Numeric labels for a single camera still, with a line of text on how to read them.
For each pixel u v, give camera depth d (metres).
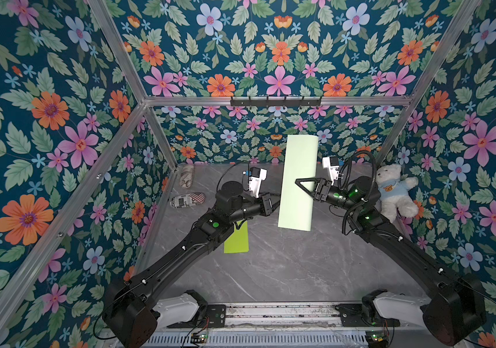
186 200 1.01
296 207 0.64
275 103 0.93
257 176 0.62
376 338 0.72
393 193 0.98
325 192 0.59
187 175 1.11
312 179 0.64
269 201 0.62
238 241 0.91
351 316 0.73
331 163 0.63
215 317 0.73
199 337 0.71
